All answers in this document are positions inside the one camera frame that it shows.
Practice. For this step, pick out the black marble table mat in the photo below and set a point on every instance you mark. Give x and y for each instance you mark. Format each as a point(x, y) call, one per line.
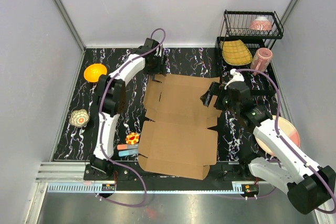
point(80, 134)

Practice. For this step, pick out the pink round plate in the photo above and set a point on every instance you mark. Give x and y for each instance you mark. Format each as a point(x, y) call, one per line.
point(288, 128)

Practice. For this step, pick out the yellow woven plate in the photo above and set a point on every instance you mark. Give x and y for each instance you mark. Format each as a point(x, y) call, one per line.
point(235, 53)

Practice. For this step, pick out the orange flower toy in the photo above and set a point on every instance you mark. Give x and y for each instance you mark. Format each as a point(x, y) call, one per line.
point(132, 138)

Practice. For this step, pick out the black wire dish rack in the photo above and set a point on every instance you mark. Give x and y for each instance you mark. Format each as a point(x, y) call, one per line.
point(236, 26)

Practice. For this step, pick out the small floral patterned bowl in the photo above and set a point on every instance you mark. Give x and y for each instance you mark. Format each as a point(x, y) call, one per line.
point(79, 118)

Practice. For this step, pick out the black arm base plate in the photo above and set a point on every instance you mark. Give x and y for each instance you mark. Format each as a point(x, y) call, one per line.
point(223, 176)

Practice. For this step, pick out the pink mug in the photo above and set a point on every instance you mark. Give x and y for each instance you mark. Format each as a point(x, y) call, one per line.
point(261, 59)

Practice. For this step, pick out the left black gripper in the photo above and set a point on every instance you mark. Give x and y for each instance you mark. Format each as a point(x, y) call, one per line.
point(160, 68)

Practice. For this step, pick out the orange marker pen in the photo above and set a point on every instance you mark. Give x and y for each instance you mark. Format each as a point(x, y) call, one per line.
point(122, 147)

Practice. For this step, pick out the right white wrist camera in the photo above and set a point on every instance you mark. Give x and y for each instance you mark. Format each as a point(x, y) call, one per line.
point(236, 76)

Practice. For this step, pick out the blue marker pen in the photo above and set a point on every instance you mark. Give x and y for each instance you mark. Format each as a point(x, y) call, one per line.
point(125, 153)

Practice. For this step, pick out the orange bowl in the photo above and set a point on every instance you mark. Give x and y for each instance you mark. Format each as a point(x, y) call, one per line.
point(93, 72)

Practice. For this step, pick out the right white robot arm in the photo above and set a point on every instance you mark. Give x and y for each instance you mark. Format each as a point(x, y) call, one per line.
point(306, 184)

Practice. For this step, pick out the brown cardboard box sheet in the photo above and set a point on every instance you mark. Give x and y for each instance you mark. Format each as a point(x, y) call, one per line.
point(177, 138)

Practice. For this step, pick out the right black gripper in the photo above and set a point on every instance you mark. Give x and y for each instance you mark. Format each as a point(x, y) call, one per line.
point(214, 89)

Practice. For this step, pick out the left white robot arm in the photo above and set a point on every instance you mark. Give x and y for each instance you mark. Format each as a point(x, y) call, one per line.
point(111, 91)

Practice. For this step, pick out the pink patterned bowl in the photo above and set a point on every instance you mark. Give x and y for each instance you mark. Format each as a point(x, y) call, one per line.
point(261, 23)

